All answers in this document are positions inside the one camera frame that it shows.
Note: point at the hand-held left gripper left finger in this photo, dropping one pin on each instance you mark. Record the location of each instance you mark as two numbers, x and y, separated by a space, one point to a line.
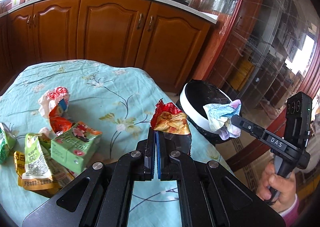
152 164

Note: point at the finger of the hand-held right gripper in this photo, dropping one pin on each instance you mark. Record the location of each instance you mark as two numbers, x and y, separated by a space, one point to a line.
260 133

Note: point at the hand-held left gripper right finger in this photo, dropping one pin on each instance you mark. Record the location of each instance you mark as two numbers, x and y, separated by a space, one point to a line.
160 159

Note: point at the red yellow chip packet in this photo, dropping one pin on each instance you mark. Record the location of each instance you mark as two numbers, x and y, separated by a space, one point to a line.
172 122

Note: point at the pastel paper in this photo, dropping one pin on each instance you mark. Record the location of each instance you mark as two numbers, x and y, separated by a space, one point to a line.
220 114

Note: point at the white bin with black bag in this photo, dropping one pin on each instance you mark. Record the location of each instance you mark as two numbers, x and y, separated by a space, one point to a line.
197 97

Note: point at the orange snack packet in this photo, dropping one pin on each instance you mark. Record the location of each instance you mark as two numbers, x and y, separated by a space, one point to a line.
60 122

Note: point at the white paper bag red print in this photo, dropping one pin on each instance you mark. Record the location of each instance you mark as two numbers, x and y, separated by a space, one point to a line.
48 103

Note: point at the person's right forearm pink sleeve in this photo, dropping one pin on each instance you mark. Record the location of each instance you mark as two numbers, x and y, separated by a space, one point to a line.
291 214

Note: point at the person's right hand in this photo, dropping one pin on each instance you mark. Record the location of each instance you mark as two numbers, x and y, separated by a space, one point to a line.
285 189

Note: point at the green drink carton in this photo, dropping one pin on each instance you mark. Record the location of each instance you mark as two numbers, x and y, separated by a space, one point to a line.
75 147

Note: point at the teal floral tablecloth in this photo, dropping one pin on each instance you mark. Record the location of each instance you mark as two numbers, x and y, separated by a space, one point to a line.
105 84

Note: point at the red wooden glass cabinet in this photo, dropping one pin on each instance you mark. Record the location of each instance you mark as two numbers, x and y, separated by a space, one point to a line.
262 29

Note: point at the green white snack packet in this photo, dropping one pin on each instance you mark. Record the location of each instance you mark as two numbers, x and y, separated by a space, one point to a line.
36 159

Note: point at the yellow snack packet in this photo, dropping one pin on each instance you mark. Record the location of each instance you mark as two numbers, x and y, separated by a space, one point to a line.
25 180

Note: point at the small green packet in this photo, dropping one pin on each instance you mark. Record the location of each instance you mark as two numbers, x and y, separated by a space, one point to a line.
5 144

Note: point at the narrow wooden cabinet door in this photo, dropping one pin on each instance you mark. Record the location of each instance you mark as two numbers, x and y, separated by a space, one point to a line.
21 37

